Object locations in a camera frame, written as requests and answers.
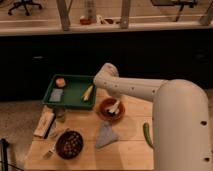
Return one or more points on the yellow corn cob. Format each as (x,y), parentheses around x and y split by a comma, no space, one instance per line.
(87,93)

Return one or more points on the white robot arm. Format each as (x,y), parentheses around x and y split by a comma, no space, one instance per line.
(181,128)

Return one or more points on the grey sponge pad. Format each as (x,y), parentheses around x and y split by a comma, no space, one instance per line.
(56,95)

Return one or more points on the white brush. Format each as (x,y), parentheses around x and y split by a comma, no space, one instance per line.
(113,108)

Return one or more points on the green chili pepper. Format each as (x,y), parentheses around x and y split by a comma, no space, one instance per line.
(147,136)

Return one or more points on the orange sponge block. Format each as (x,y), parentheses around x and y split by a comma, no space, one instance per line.
(60,82)

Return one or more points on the green plastic tray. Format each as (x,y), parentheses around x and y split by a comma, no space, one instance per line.
(72,92)

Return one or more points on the red object on shelf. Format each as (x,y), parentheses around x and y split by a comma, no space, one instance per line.
(84,21)

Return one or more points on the green glass cup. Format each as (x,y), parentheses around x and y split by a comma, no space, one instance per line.
(60,113)

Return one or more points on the white flat box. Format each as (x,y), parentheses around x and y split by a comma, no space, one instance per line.
(44,124)

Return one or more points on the red bowl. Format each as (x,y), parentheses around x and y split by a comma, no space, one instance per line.
(105,115)

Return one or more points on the dark patterned bowl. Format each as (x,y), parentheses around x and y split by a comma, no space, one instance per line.
(69,145)

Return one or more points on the grey folded cloth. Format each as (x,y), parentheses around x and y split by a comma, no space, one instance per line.
(106,135)

